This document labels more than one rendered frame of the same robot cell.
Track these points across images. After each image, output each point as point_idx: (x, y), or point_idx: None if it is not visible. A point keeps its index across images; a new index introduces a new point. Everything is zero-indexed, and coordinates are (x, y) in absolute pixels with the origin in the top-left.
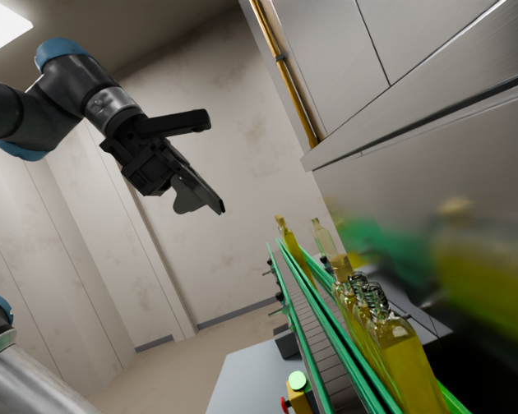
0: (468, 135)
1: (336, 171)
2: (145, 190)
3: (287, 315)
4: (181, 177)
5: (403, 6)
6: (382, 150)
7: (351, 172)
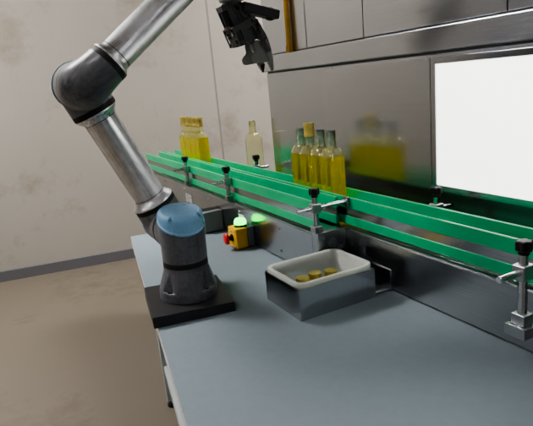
0: (386, 69)
1: (302, 77)
2: (242, 43)
3: (228, 187)
4: (263, 43)
5: (379, 9)
6: (350, 68)
7: (317, 79)
